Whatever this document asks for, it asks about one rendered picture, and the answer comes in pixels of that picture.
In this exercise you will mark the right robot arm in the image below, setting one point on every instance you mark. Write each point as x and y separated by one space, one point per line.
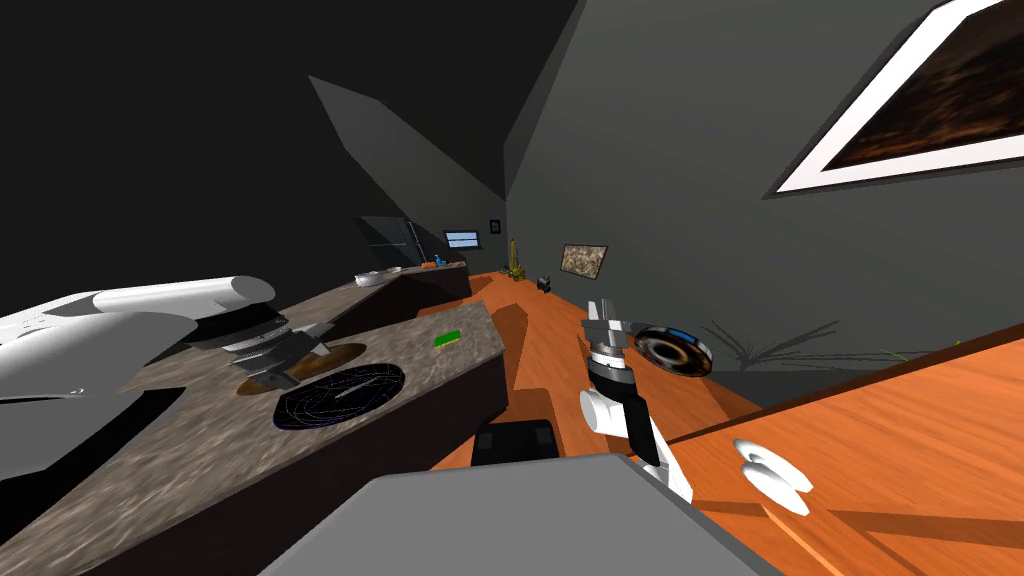
620 408

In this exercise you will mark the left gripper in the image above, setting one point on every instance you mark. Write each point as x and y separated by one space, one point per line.
268 356

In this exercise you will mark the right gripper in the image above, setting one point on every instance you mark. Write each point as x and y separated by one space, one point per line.
610 342

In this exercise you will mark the large white framed picture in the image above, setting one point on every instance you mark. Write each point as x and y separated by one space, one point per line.
936 96

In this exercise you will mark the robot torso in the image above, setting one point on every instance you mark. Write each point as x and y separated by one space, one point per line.
520 520

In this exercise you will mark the green sponge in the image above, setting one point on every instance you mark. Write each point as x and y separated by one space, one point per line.
448 339

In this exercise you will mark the small dark floor object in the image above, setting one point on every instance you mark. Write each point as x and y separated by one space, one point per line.
545 283

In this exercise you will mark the dark grey fridge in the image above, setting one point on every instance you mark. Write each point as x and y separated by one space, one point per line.
392 240

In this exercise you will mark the yellow floor statue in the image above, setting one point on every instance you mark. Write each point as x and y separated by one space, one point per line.
516 264

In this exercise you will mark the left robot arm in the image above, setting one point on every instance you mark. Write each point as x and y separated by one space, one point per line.
96 344

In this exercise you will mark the white bowl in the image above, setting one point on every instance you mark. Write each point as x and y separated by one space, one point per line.
372 278

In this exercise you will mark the brown round plate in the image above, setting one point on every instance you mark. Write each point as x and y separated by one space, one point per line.
336 354

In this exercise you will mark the black round plate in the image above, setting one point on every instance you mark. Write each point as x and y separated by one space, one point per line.
340 396

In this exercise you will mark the small brown picture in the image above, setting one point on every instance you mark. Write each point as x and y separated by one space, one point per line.
584 262

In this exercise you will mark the dark round plate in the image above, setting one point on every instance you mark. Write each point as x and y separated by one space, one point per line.
674 352

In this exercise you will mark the blue window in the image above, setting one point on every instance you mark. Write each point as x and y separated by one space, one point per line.
462 238

